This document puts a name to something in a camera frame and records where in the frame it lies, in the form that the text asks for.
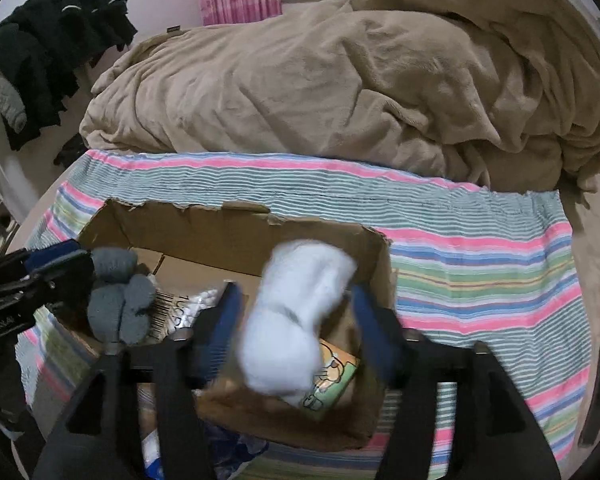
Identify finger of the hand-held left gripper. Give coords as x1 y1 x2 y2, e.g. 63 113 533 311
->
32 252 100 311
24 239 85 273

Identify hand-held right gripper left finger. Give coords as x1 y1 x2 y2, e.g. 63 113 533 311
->
32 281 244 480

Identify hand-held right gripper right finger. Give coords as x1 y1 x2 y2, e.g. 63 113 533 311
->
349 284 563 480

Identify grey sock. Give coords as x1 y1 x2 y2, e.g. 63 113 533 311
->
86 246 159 347

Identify white sock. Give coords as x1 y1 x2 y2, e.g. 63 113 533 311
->
236 240 359 409

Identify cardboard box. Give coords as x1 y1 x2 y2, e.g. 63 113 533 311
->
54 197 400 454

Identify cotton swab pack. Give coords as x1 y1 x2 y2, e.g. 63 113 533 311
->
149 280 227 347

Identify yellow cartoon print pack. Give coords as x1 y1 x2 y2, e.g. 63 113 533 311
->
300 339 359 422

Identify blue white plastic packaging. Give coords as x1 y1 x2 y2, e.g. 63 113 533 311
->
139 422 272 480

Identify striped colourful cloth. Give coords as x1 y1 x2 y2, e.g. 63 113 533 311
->
16 149 595 480

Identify grey hanging garment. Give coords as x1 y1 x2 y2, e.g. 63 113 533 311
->
0 66 29 134

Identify black hanging clothes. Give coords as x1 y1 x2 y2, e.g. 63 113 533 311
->
0 0 139 152

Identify black flat bar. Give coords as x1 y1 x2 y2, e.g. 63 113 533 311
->
577 341 600 449

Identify beige fleece blanket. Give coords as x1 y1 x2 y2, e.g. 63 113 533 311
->
78 0 600 194

